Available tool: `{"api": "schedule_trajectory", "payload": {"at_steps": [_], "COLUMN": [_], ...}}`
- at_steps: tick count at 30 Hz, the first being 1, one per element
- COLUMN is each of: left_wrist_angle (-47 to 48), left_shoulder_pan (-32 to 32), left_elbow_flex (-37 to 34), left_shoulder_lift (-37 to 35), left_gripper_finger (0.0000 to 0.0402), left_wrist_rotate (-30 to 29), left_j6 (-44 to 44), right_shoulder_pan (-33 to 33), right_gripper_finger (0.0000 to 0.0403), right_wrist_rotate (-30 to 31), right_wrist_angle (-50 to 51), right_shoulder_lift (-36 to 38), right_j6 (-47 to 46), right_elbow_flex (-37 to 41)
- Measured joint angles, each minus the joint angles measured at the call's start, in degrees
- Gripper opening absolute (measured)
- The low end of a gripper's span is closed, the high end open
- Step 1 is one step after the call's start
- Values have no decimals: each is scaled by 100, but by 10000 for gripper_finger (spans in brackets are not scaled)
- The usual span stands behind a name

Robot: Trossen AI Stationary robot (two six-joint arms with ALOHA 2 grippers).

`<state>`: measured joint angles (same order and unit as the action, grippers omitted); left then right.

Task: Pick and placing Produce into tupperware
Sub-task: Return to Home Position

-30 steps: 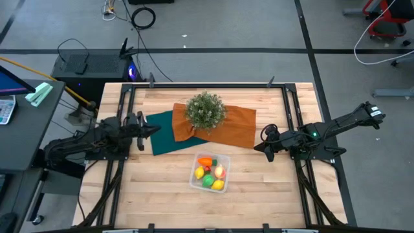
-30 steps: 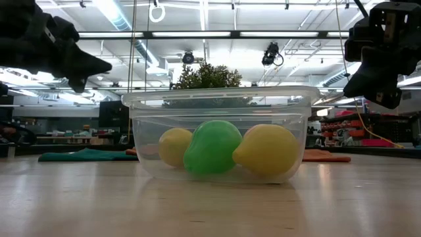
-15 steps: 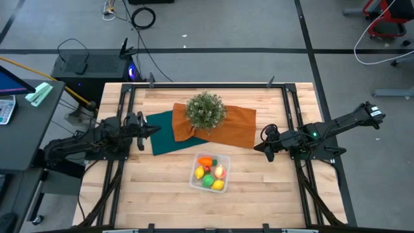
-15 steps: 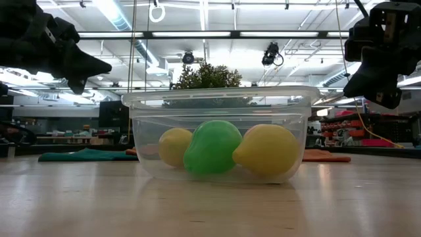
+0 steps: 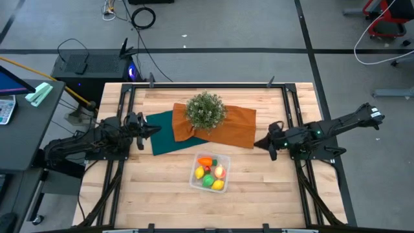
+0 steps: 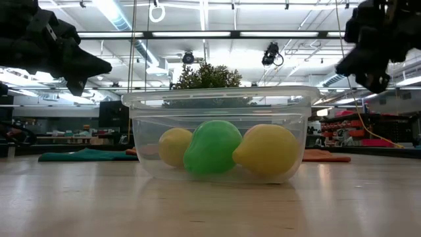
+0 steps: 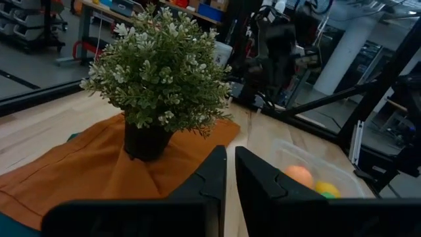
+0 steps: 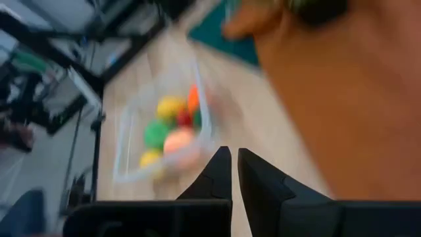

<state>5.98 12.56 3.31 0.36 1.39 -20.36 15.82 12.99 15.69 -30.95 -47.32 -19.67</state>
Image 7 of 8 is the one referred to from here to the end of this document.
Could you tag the yellow toy lemon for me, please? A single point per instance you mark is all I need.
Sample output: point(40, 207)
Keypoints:
point(327, 188)

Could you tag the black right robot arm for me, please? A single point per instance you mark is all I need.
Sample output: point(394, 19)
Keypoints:
point(274, 52)

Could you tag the white pillar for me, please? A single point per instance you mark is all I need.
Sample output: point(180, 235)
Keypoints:
point(345, 56)

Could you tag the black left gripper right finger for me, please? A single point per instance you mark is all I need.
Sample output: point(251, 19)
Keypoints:
point(296, 217)

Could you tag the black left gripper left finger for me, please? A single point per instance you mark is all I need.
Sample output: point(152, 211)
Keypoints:
point(148, 217)

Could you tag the white bucket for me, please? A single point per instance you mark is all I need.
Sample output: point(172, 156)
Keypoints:
point(223, 54)

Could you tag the green toy vegetable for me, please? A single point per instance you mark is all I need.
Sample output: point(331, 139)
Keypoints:
point(328, 195)

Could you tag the orange cloth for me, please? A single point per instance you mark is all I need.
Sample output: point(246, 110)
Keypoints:
point(82, 171)

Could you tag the rack with grey bins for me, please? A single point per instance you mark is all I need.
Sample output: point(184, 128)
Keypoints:
point(26, 23)

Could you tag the clear plastic tupperware container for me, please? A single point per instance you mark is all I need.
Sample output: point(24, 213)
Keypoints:
point(332, 171)

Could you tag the artificial green plant black pot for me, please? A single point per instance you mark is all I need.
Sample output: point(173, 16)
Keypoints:
point(158, 75)

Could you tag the wooden top work table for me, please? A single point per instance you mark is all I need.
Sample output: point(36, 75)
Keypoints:
point(98, 10)

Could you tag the blue storage bin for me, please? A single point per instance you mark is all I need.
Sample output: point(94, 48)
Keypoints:
point(210, 12)

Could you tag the orange toy carrot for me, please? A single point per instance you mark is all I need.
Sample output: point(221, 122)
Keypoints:
point(299, 176)

